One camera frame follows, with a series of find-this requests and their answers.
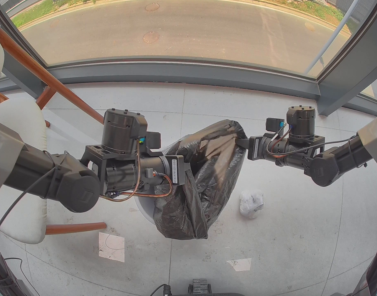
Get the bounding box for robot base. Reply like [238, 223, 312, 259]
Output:
[176, 277, 248, 296]

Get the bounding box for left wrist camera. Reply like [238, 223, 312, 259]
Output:
[139, 131, 164, 159]

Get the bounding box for black cable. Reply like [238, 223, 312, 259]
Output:
[150, 284, 172, 296]
[3, 257, 32, 296]
[0, 166, 59, 240]

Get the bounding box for black plastic bag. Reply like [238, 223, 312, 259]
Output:
[153, 119, 248, 241]

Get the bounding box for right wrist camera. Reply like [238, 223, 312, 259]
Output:
[266, 117, 285, 135]

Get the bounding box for window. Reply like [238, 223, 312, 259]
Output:
[0, 0, 377, 117]

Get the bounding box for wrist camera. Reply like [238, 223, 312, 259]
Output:
[266, 117, 285, 135]
[139, 131, 164, 159]

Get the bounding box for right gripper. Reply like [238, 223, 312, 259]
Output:
[234, 135, 305, 168]

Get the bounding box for crumpled white paper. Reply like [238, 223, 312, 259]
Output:
[239, 190, 265, 219]

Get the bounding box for white trash bin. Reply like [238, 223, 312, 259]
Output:
[134, 194, 164, 227]

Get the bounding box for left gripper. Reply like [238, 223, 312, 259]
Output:
[105, 155, 190, 193]

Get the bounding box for wooden chair cream cushions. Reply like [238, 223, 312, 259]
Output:
[0, 22, 108, 245]

